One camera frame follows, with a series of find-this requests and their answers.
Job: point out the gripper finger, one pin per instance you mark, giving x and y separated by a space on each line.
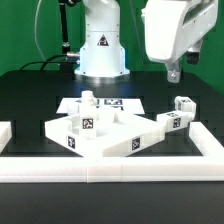
173 72
193 53

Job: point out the white U-shaped obstacle fence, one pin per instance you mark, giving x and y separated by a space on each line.
208 166

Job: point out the white paper with tags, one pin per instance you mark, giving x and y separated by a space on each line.
130 105

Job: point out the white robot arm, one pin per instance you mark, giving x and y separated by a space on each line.
102 56

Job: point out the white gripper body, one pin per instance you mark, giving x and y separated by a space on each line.
174 26

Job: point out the black camera pole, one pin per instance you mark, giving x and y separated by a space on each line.
66 65

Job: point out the white square tabletop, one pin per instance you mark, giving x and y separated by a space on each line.
128 134

